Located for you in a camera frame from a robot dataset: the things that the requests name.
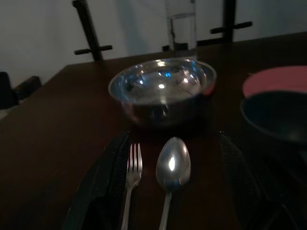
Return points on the silver metal spoon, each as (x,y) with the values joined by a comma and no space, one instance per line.
(173,163)

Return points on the pink plate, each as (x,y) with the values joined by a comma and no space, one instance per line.
(275,79)

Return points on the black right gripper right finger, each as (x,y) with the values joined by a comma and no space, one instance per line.
(249,187)

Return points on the dark bowl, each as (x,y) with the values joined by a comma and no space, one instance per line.
(275,117)

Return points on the silver metal fork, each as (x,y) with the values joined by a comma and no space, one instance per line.
(132,177)

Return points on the clear glass of water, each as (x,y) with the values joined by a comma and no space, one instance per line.
(182,31)

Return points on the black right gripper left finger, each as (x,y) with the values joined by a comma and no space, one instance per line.
(100,182)

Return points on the dark wooden chair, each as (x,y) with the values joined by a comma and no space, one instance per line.
(7,91)

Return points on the stainless steel bowl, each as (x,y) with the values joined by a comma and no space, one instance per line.
(163,105)

